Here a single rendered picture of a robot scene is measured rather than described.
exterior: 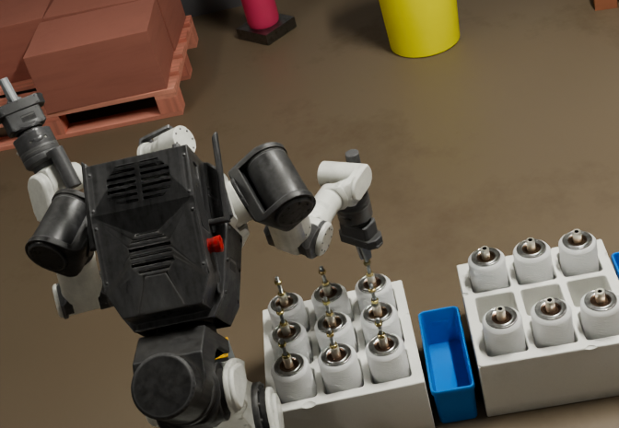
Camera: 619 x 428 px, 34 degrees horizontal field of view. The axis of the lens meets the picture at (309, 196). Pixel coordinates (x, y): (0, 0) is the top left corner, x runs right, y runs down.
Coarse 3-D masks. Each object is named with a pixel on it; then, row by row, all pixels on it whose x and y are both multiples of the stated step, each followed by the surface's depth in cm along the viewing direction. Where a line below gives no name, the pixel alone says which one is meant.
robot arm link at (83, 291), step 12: (96, 264) 211; (60, 276) 209; (84, 276) 209; (96, 276) 213; (60, 288) 217; (72, 288) 211; (84, 288) 212; (96, 288) 214; (60, 300) 216; (72, 300) 214; (84, 300) 214; (96, 300) 217; (108, 300) 219; (60, 312) 221; (72, 312) 218
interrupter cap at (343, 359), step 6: (342, 348) 244; (348, 348) 243; (324, 354) 243; (330, 354) 243; (342, 354) 242; (348, 354) 241; (324, 360) 242; (330, 360) 241; (336, 360) 241; (342, 360) 240
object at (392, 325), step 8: (392, 312) 250; (360, 320) 252; (392, 320) 249; (368, 328) 249; (376, 328) 248; (384, 328) 248; (392, 328) 250; (400, 328) 253; (368, 336) 251; (400, 336) 253
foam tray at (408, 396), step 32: (320, 352) 257; (416, 352) 247; (320, 384) 246; (384, 384) 241; (416, 384) 239; (288, 416) 242; (320, 416) 243; (352, 416) 244; (384, 416) 244; (416, 416) 245
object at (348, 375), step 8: (352, 352) 242; (320, 360) 243; (352, 360) 240; (320, 368) 243; (328, 368) 240; (336, 368) 239; (344, 368) 239; (352, 368) 240; (328, 376) 241; (336, 376) 240; (344, 376) 240; (352, 376) 241; (360, 376) 245; (328, 384) 243; (336, 384) 242; (344, 384) 242; (352, 384) 243; (360, 384) 245; (328, 392) 246
